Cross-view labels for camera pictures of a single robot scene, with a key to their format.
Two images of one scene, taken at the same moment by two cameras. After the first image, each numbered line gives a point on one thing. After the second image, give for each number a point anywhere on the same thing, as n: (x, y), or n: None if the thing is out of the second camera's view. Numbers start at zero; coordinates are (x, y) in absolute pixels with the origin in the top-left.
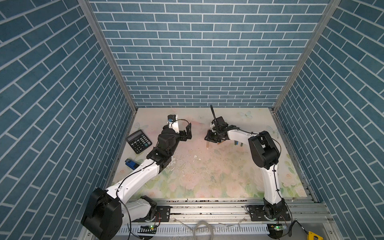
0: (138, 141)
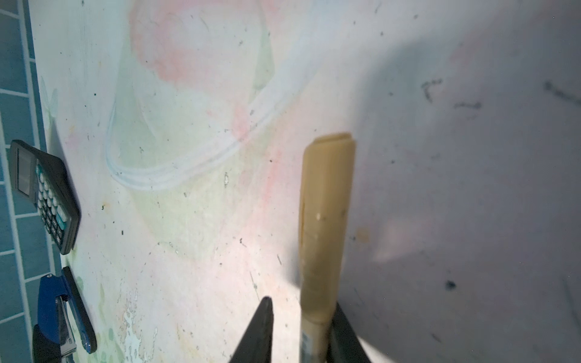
0: (41, 178)
